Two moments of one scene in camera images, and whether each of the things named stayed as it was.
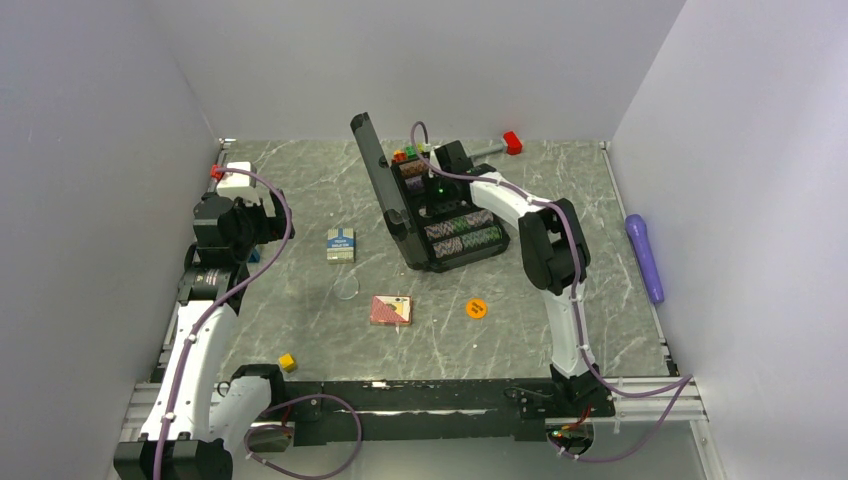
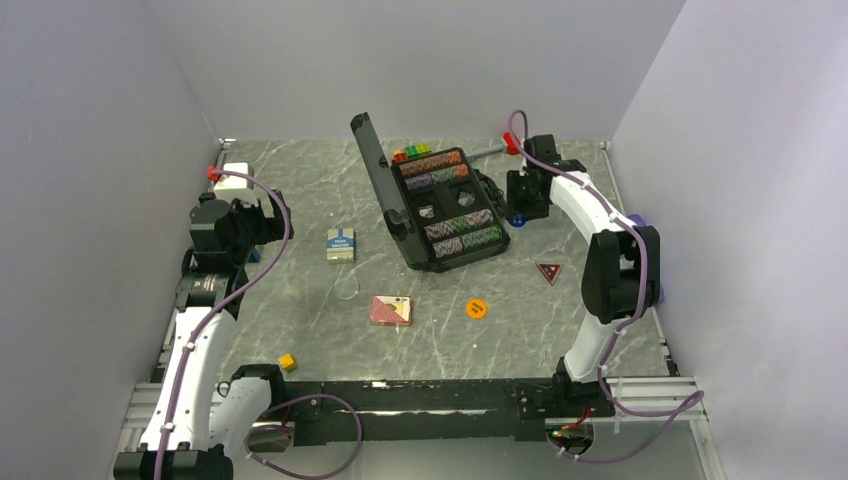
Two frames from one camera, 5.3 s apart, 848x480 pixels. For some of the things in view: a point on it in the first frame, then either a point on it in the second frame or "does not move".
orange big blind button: (476, 308) does not move
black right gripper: (430, 181) → (513, 202)
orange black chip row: (414, 169) does not move
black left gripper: (272, 227) does not move
